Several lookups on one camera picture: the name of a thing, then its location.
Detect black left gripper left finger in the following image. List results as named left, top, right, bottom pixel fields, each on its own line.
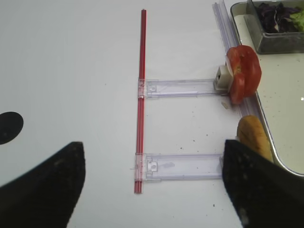
left=0, top=142, right=86, bottom=228

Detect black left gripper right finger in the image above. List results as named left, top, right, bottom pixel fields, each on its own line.
left=222, top=140, right=304, bottom=228

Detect green lettuce in container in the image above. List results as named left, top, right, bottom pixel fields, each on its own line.
left=290, top=11, right=304, bottom=32

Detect left bun half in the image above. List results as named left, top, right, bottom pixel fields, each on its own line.
left=237, top=115, right=274, bottom=162

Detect metal tray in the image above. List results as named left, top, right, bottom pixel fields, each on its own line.
left=230, top=0, right=304, bottom=177

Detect left red plastic strip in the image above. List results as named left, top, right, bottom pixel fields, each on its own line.
left=134, top=9, right=147, bottom=194

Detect clear salad container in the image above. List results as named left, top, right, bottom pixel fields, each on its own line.
left=245, top=0, right=304, bottom=54

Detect purple cabbage leaves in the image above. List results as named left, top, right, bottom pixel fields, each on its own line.
left=256, top=3, right=304, bottom=33

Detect clear rail near bun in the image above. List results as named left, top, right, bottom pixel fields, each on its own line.
left=134, top=153, right=223, bottom=182

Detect clear rail near tomatoes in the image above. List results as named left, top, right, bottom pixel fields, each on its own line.
left=138, top=79, right=228, bottom=99

